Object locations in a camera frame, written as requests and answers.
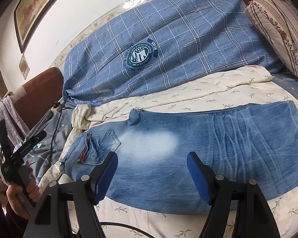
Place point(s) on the blue denim pants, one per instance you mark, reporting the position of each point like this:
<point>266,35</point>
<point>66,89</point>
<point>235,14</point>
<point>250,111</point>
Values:
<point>213,141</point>

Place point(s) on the cream leaf-print sheet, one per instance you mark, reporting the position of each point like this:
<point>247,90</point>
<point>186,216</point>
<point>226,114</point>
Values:
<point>188,96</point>

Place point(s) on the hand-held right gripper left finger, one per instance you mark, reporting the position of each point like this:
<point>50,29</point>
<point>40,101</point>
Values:
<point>106,178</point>

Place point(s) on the striped floral pillow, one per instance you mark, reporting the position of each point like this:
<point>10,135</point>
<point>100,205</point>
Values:
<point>275,24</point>

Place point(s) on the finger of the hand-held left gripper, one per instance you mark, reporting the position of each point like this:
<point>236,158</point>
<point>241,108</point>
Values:
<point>37,137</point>

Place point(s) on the pale hanging cloth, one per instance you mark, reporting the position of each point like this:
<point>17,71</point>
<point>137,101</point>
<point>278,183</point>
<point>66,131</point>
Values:
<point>12,114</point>

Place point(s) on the person's left hand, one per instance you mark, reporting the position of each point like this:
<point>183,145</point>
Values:
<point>12,197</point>

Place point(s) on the small wall picture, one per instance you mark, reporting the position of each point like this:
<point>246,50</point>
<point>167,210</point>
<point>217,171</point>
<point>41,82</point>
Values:
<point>24,67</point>

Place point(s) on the blue plaid quilt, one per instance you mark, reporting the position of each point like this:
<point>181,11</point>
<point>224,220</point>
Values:
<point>188,42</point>

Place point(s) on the power strip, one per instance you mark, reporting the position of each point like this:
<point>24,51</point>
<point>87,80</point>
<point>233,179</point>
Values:
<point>57,107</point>

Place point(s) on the brown headboard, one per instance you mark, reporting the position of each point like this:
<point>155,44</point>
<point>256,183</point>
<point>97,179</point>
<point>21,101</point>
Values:
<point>39,91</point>

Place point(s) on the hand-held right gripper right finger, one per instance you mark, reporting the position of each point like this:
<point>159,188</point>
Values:
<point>198,178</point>

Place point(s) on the large framed picture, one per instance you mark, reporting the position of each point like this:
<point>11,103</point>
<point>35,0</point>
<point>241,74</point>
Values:
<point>32,12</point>

